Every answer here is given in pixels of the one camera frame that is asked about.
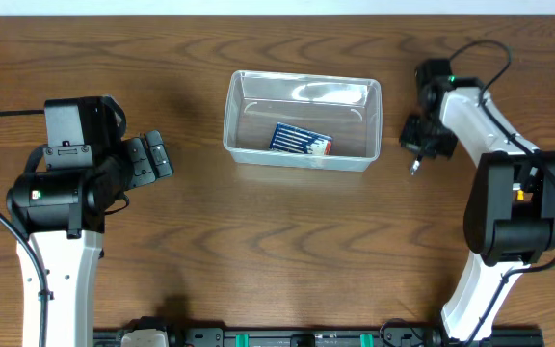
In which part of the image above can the silver ring wrench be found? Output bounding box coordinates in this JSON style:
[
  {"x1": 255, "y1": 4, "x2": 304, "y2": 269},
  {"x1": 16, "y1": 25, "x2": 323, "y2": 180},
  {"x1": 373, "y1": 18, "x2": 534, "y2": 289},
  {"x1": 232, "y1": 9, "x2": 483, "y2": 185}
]
[{"x1": 410, "y1": 154, "x2": 424, "y2": 175}]

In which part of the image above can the blue precision screwdriver set case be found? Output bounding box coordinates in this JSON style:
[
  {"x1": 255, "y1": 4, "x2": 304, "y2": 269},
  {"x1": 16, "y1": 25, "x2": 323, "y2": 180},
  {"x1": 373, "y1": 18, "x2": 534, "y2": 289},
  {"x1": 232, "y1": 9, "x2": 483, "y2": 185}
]
[{"x1": 269, "y1": 122, "x2": 332, "y2": 155}]

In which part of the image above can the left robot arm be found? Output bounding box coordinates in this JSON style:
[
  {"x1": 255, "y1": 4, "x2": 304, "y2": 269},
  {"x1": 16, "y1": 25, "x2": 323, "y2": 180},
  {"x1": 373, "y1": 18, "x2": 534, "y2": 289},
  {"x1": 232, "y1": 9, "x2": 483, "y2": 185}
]
[{"x1": 7, "y1": 95, "x2": 173, "y2": 346}]

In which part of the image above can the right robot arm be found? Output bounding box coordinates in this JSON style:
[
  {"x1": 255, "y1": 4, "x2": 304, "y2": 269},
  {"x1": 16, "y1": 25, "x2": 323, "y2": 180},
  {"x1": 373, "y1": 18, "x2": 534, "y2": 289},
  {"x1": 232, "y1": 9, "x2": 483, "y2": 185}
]
[{"x1": 400, "y1": 58, "x2": 555, "y2": 346}]

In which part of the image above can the clear plastic container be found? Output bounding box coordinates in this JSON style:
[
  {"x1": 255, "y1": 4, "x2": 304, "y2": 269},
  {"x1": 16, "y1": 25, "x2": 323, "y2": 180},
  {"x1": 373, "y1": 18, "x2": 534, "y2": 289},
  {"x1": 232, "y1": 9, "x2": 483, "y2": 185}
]
[{"x1": 223, "y1": 70, "x2": 383, "y2": 172}]

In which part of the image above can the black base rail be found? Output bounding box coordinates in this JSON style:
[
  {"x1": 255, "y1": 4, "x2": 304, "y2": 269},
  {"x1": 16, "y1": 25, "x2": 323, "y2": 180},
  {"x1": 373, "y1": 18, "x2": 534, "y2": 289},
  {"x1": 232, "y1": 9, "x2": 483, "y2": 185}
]
[{"x1": 92, "y1": 317, "x2": 544, "y2": 347}]

